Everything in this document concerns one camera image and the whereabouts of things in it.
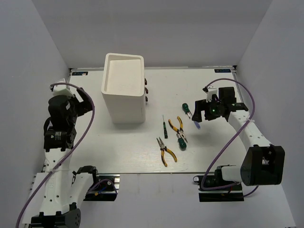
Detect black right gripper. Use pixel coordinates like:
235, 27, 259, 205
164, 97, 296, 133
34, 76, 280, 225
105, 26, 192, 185
192, 96, 224, 123

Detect blue handled screwdriver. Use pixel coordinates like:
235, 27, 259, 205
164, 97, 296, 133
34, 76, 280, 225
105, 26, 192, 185
194, 121, 200, 129

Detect stubby green screwdriver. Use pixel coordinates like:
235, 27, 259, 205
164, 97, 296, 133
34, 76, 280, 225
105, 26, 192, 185
182, 103, 191, 119
176, 133, 187, 151

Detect white drawer cabinet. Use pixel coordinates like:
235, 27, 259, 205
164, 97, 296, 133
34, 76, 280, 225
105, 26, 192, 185
101, 53, 147, 124

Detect yellow needle-nose pliers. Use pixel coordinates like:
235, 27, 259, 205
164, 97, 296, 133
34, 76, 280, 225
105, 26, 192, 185
168, 116, 188, 142
156, 137, 178, 167

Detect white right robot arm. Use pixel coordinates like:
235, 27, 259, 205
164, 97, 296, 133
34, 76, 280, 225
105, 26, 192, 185
192, 86, 285, 190

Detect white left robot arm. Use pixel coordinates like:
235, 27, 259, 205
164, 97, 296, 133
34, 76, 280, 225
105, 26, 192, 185
30, 86, 100, 228

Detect slim green precision screwdriver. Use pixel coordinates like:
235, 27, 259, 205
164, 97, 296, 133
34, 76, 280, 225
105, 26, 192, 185
162, 115, 168, 139

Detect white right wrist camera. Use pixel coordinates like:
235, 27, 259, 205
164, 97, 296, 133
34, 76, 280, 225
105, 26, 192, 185
202, 86, 218, 103

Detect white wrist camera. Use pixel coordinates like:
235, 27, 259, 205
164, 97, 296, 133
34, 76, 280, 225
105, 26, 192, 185
202, 86, 218, 103
50, 84, 74, 97

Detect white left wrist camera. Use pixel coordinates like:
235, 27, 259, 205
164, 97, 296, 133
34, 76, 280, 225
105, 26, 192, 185
50, 84, 74, 97

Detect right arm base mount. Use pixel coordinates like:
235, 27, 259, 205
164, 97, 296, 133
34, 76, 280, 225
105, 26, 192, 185
193, 174, 244, 202

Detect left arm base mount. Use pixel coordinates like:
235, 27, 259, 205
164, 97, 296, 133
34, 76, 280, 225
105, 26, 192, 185
84, 174, 120, 202

